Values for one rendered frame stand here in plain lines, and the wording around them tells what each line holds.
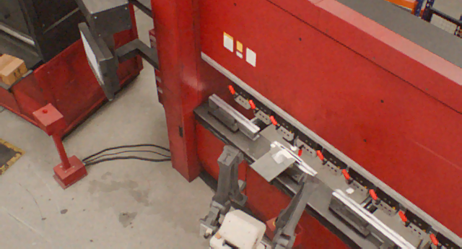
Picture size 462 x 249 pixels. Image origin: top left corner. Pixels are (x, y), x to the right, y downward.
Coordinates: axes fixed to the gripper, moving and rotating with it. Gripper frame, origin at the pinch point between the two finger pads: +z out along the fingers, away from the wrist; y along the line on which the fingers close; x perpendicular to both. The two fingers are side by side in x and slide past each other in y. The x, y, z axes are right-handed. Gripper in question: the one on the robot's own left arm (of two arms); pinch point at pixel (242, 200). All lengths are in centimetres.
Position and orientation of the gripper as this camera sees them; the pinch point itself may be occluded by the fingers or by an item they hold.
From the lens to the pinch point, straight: 346.1
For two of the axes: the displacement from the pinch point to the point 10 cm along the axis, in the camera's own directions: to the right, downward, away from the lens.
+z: 2.5, 3.3, 9.1
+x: -5.0, 8.5, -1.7
